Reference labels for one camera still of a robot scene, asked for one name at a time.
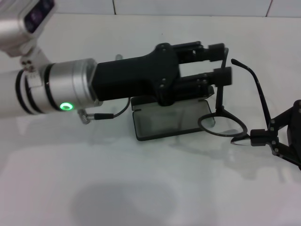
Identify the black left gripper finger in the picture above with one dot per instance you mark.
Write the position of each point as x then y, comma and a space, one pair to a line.
215, 52
223, 76

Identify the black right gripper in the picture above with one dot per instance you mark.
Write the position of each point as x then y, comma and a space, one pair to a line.
295, 131

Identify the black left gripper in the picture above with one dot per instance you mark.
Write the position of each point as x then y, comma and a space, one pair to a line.
136, 75

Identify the black glasses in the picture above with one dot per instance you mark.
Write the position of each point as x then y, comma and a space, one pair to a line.
221, 123

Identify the small silver connector stub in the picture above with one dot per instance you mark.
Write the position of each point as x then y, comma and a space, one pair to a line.
118, 56

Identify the black glasses case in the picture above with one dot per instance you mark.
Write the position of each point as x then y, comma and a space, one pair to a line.
160, 124

